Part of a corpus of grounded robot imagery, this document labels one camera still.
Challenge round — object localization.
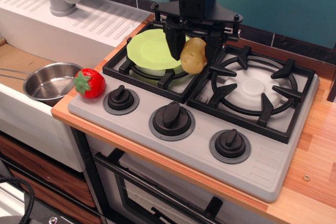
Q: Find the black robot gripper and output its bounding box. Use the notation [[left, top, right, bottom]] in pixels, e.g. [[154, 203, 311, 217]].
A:
[[151, 0, 243, 65]]

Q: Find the yellow toy potato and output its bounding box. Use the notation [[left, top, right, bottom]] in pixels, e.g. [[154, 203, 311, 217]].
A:
[[180, 37, 207, 74]]

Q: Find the red toy strawberry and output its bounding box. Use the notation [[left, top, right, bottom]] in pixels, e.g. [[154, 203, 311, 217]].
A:
[[74, 68, 106, 99]]

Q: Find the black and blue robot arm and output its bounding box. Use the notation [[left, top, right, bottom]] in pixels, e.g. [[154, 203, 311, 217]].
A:
[[151, 0, 243, 63]]

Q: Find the light green plastic plate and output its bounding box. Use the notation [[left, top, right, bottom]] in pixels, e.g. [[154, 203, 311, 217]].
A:
[[127, 29, 181, 70]]

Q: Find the small stainless steel pan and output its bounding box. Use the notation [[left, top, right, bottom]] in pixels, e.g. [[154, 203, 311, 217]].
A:
[[1, 62, 82, 107]]

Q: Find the white toy sink unit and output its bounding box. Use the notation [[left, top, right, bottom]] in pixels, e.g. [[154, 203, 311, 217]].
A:
[[1, 0, 149, 172]]

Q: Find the white left burner cap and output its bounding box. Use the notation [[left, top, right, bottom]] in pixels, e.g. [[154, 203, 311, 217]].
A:
[[133, 65, 194, 81]]

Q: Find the white burner cap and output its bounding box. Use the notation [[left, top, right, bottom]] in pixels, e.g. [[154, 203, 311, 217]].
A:
[[133, 65, 194, 81], [217, 61, 291, 111]]

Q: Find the black left burner grate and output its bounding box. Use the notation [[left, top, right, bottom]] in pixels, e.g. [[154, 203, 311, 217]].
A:
[[102, 22, 199, 103]]

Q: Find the black burner grate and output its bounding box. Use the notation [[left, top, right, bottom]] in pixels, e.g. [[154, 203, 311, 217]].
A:
[[187, 45, 319, 144], [102, 22, 199, 103]]

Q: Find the black right burner grate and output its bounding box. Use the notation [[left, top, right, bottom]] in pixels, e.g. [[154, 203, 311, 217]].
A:
[[187, 45, 319, 144]]

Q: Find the white right burner cap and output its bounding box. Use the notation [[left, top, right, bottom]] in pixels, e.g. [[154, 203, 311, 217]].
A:
[[217, 61, 291, 111]]

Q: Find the black middle stove knob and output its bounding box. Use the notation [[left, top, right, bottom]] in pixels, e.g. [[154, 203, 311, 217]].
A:
[[149, 101, 196, 142]]

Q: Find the black stove knob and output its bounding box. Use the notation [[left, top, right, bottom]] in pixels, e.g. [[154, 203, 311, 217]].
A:
[[103, 85, 140, 115], [149, 101, 196, 142], [209, 129, 251, 165]]

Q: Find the grey toy stovetop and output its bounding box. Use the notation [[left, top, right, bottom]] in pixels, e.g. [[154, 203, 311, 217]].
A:
[[67, 21, 320, 203]]

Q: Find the black left stove knob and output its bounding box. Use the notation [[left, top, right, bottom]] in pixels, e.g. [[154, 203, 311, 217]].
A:
[[103, 85, 140, 115]]

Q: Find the black right stove knob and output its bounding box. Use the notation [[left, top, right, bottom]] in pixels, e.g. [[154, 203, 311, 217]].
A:
[[209, 129, 251, 165]]

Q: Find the toy oven door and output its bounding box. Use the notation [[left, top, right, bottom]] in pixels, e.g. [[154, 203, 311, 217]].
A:
[[87, 136, 271, 223]]

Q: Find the lower wooden drawer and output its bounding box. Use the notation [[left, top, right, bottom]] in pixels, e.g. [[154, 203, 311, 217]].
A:
[[9, 168, 102, 224]]

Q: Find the wooden drawer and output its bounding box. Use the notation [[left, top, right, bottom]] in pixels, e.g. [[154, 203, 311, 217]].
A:
[[9, 168, 102, 224], [1, 132, 92, 202]]

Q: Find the upper wooden drawer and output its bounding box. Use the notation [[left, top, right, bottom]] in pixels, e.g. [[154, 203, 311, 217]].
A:
[[1, 132, 92, 202]]

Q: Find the black oven door handle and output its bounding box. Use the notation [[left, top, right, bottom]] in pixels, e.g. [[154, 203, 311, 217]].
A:
[[94, 153, 223, 223]]

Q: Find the black braided cable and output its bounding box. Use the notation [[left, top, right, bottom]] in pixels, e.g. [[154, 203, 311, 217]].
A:
[[0, 176, 36, 224]]

